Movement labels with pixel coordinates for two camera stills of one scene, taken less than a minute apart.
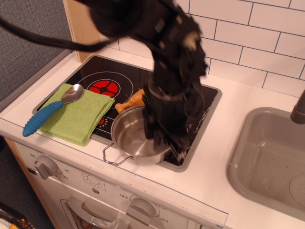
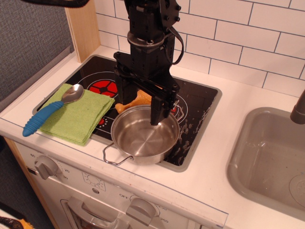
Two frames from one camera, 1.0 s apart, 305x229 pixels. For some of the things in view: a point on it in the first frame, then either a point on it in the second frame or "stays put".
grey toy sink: x=266 y=159 stays put
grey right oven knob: x=141 y=211 stays put
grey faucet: x=298 y=113 stays put
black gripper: x=175 y=94 -> x=150 y=67
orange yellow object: x=14 y=226 -> x=26 y=225
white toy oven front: x=76 y=197 stays put
